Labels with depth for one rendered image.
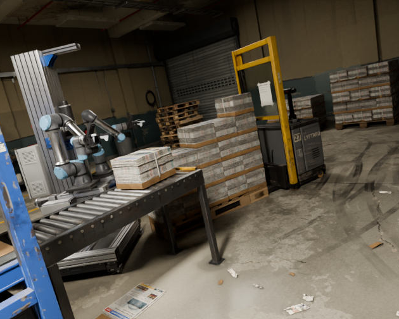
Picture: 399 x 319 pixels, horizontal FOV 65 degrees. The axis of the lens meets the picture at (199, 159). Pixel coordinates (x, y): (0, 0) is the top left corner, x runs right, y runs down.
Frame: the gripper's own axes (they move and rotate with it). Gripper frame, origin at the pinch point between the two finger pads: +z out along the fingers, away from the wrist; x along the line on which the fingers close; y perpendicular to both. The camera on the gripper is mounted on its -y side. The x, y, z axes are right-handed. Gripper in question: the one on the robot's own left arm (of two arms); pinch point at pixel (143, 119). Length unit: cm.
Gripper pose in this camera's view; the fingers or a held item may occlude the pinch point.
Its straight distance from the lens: 359.0
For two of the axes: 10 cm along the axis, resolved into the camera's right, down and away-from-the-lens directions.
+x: 3.9, 2.3, -8.9
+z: 9.1, -2.5, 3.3
